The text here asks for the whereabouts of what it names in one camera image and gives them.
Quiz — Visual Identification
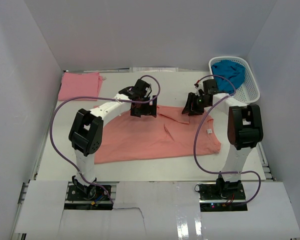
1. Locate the salmon orange t shirt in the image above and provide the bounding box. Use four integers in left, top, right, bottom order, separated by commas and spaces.
94, 105, 221, 164

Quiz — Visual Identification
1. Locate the folded pink t shirt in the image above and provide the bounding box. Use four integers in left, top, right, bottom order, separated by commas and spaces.
58, 72, 103, 101

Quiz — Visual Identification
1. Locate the blue t shirt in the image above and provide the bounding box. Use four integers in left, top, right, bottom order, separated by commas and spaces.
211, 59, 246, 94

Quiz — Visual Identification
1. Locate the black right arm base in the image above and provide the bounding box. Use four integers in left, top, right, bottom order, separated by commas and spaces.
194, 183, 248, 213

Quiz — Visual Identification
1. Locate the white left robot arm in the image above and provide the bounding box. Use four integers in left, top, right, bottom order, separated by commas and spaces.
68, 79, 157, 195

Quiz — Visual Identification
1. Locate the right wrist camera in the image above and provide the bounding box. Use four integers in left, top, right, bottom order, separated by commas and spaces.
194, 80, 204, 97

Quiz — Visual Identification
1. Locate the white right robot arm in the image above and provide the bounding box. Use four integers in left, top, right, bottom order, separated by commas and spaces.
182, 75, 264, 201

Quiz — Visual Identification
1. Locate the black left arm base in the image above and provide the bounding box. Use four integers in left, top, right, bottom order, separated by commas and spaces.
64, 185, 113, 211

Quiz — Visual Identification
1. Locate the white plastic basket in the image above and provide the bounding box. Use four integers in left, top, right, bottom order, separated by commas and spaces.
208, 56, 260, 104

